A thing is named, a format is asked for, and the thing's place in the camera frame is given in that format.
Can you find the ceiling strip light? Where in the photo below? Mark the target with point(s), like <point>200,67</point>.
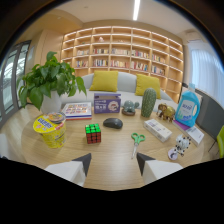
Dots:
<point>136,9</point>

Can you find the white plant pot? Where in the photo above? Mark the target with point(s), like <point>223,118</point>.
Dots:
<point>51,104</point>

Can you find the blue detergent bottle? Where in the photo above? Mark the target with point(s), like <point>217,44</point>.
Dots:
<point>187,109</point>

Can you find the black computer mouse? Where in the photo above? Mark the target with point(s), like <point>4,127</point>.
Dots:
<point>112,123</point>

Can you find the white and purple box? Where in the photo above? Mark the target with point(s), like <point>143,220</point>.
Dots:
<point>190,132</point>

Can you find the colourful flat game box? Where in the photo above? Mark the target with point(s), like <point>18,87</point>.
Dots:
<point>77,110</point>

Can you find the green potted plant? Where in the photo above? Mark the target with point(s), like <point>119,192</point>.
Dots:
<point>50,78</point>

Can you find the purple cardboard box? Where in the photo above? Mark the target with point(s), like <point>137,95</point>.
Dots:
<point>107,103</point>

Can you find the yellow instant noodle cup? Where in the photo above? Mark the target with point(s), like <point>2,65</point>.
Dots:
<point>53,133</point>

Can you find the wooden bookshelf wall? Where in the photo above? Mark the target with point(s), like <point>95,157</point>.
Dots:
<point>126,55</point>

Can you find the black and white spotted toy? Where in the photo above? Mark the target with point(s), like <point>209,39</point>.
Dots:
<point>180,146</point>

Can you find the golden elephant figurine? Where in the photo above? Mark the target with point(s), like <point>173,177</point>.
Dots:
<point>165,111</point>

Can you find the yellow cushion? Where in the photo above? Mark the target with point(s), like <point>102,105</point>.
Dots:
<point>148,85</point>
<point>104,81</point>

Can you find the green chair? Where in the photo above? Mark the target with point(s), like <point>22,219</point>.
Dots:
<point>220,141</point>

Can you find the long white carton box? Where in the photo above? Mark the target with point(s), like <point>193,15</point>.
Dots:
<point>157,129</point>

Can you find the tall green cactus ornament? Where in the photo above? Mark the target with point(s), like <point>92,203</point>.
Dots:
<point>148,102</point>

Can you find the rubik's cube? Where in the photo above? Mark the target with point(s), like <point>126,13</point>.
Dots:
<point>93,133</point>

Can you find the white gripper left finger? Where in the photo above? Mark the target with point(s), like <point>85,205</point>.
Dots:
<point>68,170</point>

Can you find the small clear lidded bowl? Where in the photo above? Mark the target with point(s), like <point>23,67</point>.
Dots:
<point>56,117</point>

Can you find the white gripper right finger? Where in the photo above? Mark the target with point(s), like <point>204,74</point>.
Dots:
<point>156,168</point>

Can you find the light grey sofa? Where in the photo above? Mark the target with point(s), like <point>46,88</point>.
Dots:
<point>126,87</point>

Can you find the teal cactus figurine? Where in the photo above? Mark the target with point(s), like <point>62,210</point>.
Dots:
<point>129,107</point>

